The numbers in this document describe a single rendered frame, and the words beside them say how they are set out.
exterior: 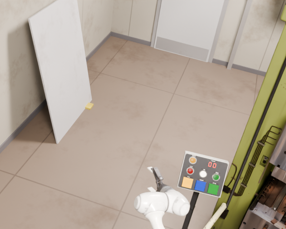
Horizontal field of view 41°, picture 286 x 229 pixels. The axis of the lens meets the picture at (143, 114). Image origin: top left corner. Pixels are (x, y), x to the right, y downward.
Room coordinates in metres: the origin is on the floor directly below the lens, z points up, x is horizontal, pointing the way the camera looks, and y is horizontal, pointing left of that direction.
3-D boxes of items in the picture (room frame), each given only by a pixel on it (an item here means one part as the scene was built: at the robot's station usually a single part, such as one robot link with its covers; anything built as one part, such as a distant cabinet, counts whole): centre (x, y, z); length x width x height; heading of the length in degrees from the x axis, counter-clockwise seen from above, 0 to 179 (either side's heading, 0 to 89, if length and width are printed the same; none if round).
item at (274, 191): (2.16, -1.17, 0.96); 0.42 x 0.20 x 0.09; 149
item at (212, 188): (2.06, -0.62, 1.01); 0.07 x 0.05 x 0.07; 84
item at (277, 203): (2.14, -1.19, 0.99); 0.42 x 0.05 x 0.01; 149
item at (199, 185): (2.07, -0.52, 1.01); 0.07 x 0.05 x 0.07; 84
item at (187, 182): (2.08, -0.42, 1.01); 0.07 x 0.05 x 0.07; 84
